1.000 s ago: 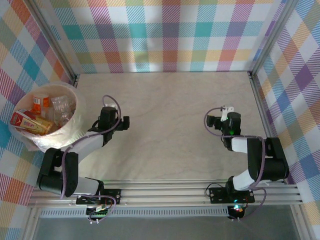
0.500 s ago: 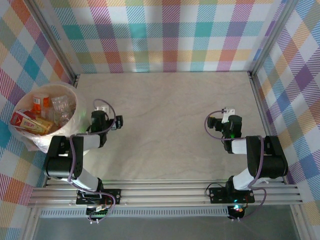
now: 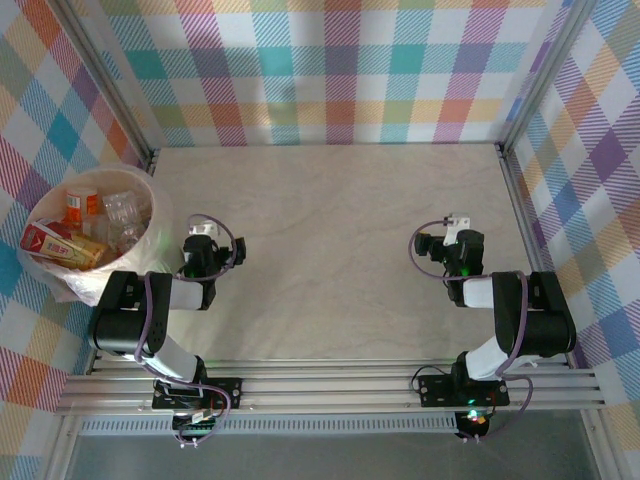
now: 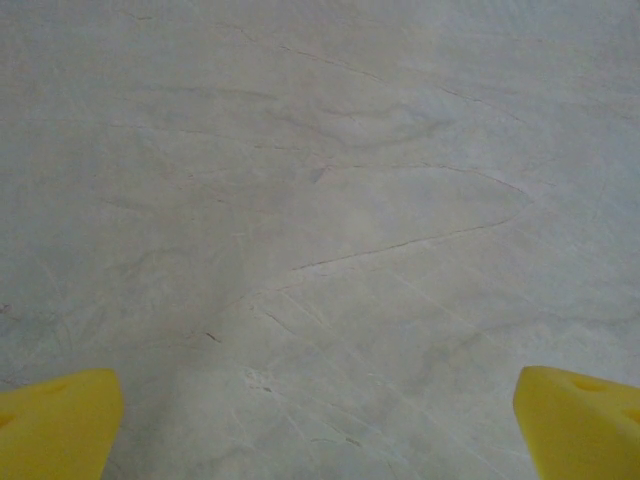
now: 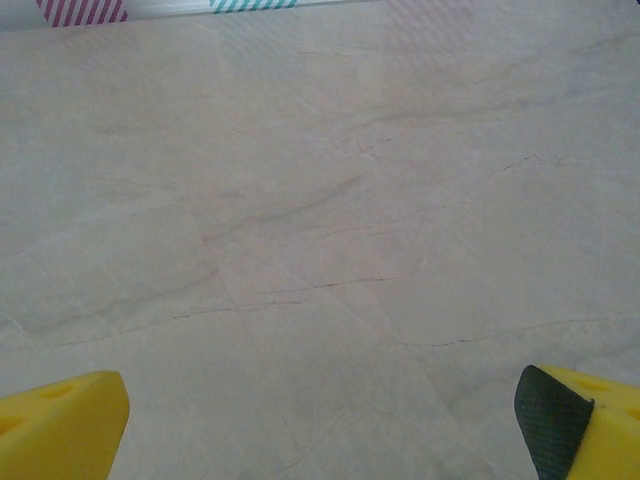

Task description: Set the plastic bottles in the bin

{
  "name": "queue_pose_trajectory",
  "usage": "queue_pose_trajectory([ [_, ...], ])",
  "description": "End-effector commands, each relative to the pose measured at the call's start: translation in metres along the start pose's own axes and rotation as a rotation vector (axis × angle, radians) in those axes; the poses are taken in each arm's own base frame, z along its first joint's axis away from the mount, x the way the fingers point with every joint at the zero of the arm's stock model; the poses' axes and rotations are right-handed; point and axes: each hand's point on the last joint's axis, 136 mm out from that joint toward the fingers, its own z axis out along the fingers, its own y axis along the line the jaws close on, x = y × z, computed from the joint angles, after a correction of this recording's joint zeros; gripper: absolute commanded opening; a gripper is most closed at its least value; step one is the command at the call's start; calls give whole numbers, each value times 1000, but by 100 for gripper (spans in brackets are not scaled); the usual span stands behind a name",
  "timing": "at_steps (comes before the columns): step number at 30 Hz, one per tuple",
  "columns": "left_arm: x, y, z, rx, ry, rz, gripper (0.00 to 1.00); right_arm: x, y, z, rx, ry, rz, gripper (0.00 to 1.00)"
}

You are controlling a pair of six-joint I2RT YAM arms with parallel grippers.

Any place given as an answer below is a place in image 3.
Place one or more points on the yellow snack packet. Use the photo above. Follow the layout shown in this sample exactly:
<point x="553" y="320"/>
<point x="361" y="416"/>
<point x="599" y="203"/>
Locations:
<point x="80" y="207"/>

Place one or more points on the aluminium frame post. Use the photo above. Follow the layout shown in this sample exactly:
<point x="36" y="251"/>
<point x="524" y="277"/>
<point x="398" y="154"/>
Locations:
<point x="114" y="85"/>
<point x="545" y="75"/>

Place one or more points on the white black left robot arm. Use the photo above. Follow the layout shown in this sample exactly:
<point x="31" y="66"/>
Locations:
<point x="125" y="310"/>

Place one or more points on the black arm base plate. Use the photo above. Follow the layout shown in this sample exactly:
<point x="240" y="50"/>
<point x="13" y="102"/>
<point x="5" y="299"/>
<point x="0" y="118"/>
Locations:
<point x="227" y="387"/>
<point x="435" y="392"/>

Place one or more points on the aluminium side rail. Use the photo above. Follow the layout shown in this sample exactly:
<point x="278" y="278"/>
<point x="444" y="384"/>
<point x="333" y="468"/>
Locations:
<point x="528" y="225"/>

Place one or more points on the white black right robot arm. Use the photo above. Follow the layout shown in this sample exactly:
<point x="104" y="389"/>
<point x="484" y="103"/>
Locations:
<point x="540" y="320"/>

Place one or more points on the red and yellow box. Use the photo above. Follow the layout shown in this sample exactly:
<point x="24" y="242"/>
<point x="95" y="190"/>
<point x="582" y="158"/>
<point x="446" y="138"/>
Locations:
<point x="65" y="247"/>

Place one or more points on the controller circuit board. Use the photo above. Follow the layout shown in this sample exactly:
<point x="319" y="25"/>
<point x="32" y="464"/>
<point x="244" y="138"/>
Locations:
<point x="197" y="425"/>
<point x="475" y="420"/>

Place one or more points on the aluminium base rail beam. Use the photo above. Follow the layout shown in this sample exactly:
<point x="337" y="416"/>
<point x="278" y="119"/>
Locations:
<point x="325" y="387"/>

